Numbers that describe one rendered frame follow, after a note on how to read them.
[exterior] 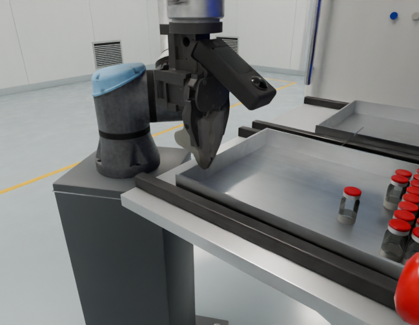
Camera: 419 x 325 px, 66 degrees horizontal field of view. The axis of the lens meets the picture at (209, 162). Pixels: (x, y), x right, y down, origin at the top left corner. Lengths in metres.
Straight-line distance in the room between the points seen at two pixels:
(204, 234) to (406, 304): 0.26
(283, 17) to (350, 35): 5.24
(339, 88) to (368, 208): 0.85
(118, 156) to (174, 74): 0.33
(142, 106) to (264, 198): 0.35
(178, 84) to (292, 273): 0.27
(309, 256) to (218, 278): 1.25
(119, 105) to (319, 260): 0.50
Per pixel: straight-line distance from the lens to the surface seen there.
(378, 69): 1.28
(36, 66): 5.71
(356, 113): 0.95
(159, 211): 0.46
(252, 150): 0.63
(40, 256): 1.90
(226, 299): 1.52
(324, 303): 0.36
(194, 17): 0.43
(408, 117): 0.93
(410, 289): 0.20
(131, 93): 0.70
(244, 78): 0.41
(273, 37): 6.59
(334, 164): 0.62
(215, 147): 0.50
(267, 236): 0.38
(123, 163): 0.74
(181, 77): 0.45
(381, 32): 1.27
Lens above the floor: 1.13
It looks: 26 degrees down
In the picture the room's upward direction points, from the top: straight up
